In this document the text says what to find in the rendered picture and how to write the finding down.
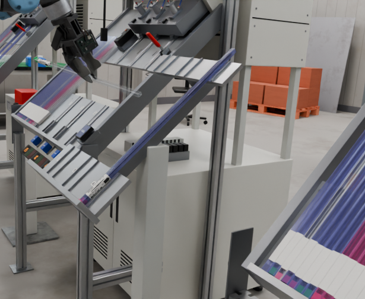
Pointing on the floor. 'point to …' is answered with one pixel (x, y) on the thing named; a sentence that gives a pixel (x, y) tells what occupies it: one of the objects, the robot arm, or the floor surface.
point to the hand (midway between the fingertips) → (90, 77)
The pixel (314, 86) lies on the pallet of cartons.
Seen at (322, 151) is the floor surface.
